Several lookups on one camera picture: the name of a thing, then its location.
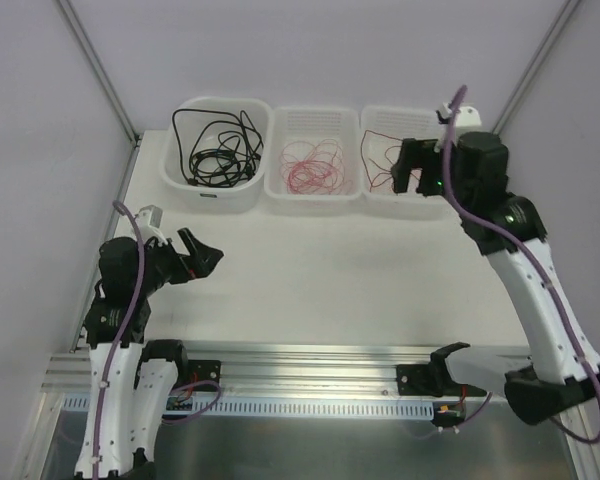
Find left aluminium frame post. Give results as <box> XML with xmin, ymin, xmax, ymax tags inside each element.
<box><xmin>54</xmin><ymin>0</ymin><xmax>140</xmax><ymax>146</ymax></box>

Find white slotted cable duct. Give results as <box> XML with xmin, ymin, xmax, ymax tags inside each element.
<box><xmin>62</xmin><ymin>397</ymin><xmax>436</xmax><ymax>417</ymax></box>

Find red wire in right basket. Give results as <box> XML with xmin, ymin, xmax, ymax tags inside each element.
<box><xmin>359</xmin><ymin>129</ymin><xmax>406</xmax><ymax>194</ymax></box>

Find right aluminium frame post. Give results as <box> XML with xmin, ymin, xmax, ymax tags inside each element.
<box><xmin>491</xmin><ymin>0</ymin><xmax>584</xmax><ymax>136</ymax></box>

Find long black usb cable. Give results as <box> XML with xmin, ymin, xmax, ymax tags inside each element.
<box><xmin>172</xmin><ymin>107</ymin><xmax>265</xmax><ymax>190</ymax></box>

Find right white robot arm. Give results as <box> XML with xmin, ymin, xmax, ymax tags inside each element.
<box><xmin>391</xmin><ymin>132</ymin><xmax>600</xmax><ymax>425</ymax></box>

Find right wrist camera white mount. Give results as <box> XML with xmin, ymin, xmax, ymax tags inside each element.
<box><xmin>436</xmin><ymin>102</ymin><xmax>482</xmax><ymax>130</ymax></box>

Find right white perforated basket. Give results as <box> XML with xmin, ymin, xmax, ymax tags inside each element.
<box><xmin>360</xmin><ymin>105</ymin><xmax>449</xmax><ymax>221</ymax></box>

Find aluminium frame post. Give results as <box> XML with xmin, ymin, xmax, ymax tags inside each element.
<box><xmin>491</xmin><ymin>0</ymin><xmax>584</xmax><ymax>136</ymax></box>
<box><xmin>54</xmin><ymin>0</ymin><xmax>140</xmax><ymax>146</ymax></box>

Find white perforated basket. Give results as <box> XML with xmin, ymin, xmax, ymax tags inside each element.
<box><xmin>264</xmin><ymin>106</ymin><xmax>362</xmax><ymax>215</ymax></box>
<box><xmin>360</xmin><ymin>105</ymin><xmax>449</xmax><ymax>221</ymax></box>

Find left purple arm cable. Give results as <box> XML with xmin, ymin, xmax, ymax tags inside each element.
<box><xmin>92</xmin><ymin>199</ymin><xmax>224</xmax><ymax>480</ymax></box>

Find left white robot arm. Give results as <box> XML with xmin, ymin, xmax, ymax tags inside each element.
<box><xmin>73</xmin><ymin>228</ymin><xmax>224</xmax><ymax>479</ymax></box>

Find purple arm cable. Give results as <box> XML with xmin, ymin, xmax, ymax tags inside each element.
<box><xmin>439</xmin><ymin>84</ymin><xmax>600</xmax><ymax>445</ymax></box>
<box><xmin>92</xmin><ymin>199</ymin><xmax>224</xmax><ymax>480</ymax></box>

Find aluminium mounting rail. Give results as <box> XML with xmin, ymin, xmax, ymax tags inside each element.
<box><xmin>42</xmin><ymin>339</ymin><xmax>531</xmax><ymax>401</ymax></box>

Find middle white perforated basket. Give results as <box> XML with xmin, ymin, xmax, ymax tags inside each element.
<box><xmin>264</xmin><ymin>106</ymin><xmax>362</xmax><ymax>215</ymax></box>

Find solid white plastic bin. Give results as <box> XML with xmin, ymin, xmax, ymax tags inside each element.
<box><xmin>159</xmin><ymin>97</ymin><xmax>273</xmax><ymax>213</ymax></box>

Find black and red cables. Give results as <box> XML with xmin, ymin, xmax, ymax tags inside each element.
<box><xmin>278</xmin><ymin>138</ymin><xmax>354</xmax><ymax>197</ymax></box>

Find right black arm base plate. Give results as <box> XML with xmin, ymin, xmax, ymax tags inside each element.
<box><xmin>395</xmin><ymin>364</ymin><xmax>435</xmax><ymax>396</ymax></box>

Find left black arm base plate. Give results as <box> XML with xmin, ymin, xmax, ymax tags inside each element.
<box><xmin>188</xmin><ymin>359</ymin><xmax>222</xmax><ymax>392</ymax></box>

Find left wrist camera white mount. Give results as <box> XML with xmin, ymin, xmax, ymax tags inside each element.
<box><xmin>135</xmin><ymin>205</ymin><xmax>168</xmax><ymax>245</ymax></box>

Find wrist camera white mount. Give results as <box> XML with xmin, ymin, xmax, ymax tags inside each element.
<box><xmin>436</xmin><ymin>102</ymin><xmax>482</xmax><ymax>130</ymax></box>
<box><xmin>135</xmin><ymin>205</ymin><xmax>168</xmax><ymax>245</ymax></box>

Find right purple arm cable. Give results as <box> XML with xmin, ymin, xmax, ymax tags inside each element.
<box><xmin>439</xmin><ymin>84</ymin><xmax>600</xmax><ymax>445</ymax></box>

